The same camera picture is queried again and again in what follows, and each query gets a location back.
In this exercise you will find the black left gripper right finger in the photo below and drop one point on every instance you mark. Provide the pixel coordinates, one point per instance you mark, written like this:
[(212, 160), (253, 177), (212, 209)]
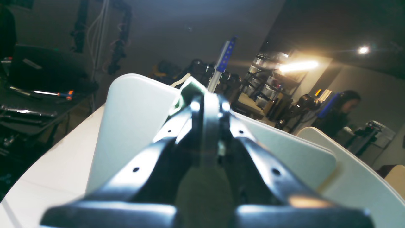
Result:
[(269, 195)]

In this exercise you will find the storage shelf with bins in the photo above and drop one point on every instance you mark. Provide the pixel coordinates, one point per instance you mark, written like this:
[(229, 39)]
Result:
[(273, 76)]

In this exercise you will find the green t-shirt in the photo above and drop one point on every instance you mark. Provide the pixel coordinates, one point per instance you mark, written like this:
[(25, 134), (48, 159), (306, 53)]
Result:
[(203, 196)]

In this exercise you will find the person in background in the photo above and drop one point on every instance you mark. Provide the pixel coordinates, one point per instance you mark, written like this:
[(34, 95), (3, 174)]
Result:
[(335, 117)]

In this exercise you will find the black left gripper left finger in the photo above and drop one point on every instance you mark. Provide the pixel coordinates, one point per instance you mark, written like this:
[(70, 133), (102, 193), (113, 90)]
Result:
[(143, 192)]

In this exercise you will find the blue camera post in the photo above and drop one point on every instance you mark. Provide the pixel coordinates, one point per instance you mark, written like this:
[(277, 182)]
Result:
[(222, 63)]

